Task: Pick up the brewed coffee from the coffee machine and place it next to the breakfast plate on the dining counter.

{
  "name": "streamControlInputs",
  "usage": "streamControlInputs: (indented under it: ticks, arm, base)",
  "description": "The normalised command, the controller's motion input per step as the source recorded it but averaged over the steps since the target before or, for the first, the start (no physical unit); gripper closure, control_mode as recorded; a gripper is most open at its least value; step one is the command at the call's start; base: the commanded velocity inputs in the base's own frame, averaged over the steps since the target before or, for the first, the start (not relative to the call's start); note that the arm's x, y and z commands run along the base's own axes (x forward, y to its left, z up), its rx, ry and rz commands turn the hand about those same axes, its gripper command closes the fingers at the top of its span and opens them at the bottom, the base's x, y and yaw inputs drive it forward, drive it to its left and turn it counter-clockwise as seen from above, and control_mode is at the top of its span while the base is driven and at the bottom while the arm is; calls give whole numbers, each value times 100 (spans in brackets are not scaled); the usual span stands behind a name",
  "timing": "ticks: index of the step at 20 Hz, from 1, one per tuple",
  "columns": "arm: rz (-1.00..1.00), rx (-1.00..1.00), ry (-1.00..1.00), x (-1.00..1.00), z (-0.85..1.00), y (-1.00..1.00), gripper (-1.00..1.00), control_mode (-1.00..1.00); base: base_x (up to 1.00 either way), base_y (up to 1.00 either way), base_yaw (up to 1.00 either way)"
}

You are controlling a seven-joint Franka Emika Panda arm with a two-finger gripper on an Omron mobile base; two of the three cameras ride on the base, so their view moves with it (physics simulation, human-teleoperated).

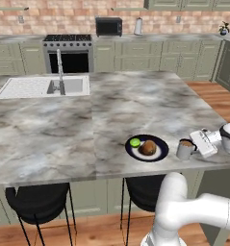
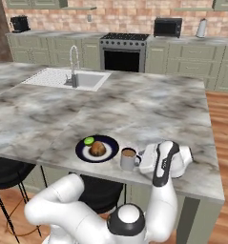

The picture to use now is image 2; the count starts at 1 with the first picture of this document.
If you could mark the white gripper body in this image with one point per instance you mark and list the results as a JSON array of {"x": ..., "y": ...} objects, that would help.
[{"x": 148, "y": 160}]

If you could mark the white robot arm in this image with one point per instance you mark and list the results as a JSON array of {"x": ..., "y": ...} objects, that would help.
[{"x": 71, "y": 209}]

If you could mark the grey mug of coffee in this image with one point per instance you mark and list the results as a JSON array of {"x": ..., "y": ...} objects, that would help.
[{"x": 128, "y": 161}]

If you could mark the dark blue plate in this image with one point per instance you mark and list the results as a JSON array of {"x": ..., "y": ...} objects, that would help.
[{"x": 110, "y": 146}]

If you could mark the black coffee machine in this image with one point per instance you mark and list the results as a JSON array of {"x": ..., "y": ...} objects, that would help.
[{"x": 19, "y": 24}]

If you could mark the brown pastry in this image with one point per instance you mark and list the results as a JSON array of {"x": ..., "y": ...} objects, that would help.
[{"x": 97, "y": 149}]

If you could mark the black bar stool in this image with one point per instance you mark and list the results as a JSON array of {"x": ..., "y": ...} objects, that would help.
[
  {"x": 101, "y": 193},
  {"x": 7, "y": 171}
]

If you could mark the green lime slice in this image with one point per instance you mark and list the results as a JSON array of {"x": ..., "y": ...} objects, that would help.
[{"x": 89, "y": 140}]

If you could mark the green island cabinet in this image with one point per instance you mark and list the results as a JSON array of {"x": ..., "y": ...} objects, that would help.
[{"x": 201, "y": 219}]

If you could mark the white sink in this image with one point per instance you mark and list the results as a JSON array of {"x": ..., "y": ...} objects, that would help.
[{"x": 87, "y": 79}]

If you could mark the green base cupboards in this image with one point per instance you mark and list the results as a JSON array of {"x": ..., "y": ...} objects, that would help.
[
  {"x": 195, "y": 63},
  {"x": 51, "y": 50}
]

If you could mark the steel range oven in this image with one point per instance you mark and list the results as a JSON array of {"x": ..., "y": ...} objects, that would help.
[{"x": 123, "y": 52}]

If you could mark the silver tap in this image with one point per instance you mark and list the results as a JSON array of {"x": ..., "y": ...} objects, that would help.
[{"x": 74, "y": 74}]

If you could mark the black toaster oven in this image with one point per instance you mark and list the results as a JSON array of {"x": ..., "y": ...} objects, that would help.
[{"x": 167, "y": 27}]

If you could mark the grey wall socket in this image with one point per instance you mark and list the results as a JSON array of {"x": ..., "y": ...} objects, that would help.
[{"x": 89, "y": 18}]

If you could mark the green wall shelf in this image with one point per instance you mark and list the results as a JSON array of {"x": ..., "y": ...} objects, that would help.
[
  {"x": 193, "y": 9},
  {"x": 80, "y": 8}
]

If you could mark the green wall cupboard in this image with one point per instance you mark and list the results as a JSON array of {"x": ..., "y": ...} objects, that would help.
[
  {"x": 225, "y": 4},
  {"x": 32, "y": 3}
]

